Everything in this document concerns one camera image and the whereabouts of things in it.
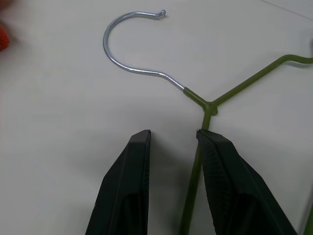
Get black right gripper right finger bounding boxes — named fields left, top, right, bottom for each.
left=196, top=128, right=298, bottom=235

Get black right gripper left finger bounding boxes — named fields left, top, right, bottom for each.
left=85, top=129, right=152, bottom=235

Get green wire hanger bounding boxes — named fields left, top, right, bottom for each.
left=103, top=9, right=313, bottom=235

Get orange shorts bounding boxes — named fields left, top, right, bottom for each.
left=0, top=25, right=10, bottom=51

